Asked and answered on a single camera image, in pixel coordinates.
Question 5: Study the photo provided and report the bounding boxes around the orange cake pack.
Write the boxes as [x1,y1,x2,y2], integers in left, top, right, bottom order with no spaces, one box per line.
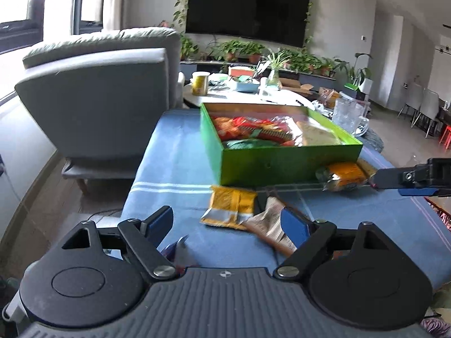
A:
[315,159,377,192]

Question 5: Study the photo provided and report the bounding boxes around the brown beige snack packet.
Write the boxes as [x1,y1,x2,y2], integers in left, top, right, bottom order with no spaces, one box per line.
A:
[242,196,297,257]

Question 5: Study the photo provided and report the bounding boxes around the yellow silver snack packet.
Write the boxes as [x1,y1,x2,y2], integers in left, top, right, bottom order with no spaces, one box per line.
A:
[200,185,258,230]

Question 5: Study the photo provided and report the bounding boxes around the bagged sliced bread loaf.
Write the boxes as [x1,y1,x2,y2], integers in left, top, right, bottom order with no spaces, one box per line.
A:
[281,116,342,146]

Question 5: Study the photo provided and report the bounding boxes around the red snack bag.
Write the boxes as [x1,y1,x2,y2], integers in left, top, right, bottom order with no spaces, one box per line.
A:
[213,116,304,150]

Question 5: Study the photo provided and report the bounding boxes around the red stool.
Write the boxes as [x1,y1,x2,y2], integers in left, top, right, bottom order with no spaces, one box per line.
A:
[439,125,451,150]

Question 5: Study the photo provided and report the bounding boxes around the dark round coffee table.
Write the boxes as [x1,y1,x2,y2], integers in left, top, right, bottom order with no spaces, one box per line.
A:
[359,128,384,154]

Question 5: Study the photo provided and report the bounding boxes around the white dining chair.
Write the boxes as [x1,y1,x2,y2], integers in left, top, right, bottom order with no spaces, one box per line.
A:
[411,88,439,137]

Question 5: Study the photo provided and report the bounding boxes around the green cardboard snack box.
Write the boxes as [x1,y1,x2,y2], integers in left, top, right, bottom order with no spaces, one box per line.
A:
[200,103,363,188]

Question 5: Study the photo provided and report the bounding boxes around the open cardboard box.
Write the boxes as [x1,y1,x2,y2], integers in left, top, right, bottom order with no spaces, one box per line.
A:
[280,78,313,95]

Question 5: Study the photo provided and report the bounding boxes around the grey armchair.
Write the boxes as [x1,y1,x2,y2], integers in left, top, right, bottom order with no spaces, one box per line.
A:
[15,27,184,192]

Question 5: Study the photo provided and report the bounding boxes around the light blue plastic basket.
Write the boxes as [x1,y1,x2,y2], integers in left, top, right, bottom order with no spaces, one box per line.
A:
[235,79,260,94]

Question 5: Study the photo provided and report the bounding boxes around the glass vase with plant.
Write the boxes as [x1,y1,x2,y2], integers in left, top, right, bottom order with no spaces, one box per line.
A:
[264,50,290,88]

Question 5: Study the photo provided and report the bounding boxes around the white round table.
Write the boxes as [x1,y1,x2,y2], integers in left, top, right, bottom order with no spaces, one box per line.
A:
[183,84,315,110]

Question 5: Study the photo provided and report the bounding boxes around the yellow tin can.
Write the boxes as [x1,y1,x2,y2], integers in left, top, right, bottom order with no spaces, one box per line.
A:
[191,71,210,96]

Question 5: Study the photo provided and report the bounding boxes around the dark tv console cabinet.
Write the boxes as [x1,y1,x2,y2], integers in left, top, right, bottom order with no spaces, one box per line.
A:
[179,59,337,91]

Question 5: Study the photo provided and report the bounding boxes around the wall mounted black television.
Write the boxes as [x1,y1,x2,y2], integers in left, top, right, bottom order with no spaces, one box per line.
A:
[186,0,310,47]

